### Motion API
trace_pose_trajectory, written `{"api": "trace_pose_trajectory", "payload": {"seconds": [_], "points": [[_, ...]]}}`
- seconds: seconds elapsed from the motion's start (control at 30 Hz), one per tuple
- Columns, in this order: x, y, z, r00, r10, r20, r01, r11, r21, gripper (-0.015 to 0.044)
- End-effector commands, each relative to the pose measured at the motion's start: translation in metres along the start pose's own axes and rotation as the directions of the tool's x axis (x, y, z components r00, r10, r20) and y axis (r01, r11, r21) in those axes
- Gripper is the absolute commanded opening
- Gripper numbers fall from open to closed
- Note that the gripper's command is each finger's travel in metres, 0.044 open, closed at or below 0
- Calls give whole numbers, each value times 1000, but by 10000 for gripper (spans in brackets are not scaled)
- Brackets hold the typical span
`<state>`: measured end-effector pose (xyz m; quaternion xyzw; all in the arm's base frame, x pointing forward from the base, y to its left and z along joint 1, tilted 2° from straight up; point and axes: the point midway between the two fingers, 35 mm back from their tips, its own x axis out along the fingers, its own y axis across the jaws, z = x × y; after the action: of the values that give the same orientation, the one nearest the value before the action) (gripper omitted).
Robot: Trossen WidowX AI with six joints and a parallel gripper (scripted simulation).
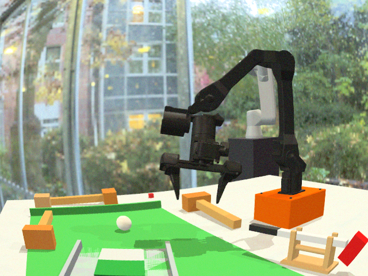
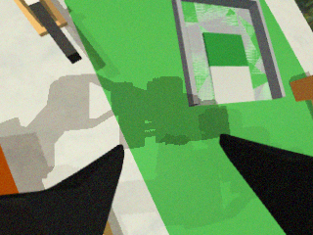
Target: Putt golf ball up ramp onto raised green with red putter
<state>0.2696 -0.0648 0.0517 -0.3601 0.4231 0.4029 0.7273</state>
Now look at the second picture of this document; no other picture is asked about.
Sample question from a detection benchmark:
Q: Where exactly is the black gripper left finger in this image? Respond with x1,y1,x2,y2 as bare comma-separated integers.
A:
0,144,124,235

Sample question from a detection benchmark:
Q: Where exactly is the green putting mat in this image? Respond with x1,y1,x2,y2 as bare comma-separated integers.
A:
64,0,313,235

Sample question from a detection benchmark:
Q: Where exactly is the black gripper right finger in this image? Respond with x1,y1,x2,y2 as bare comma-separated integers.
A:
220,134,313,235

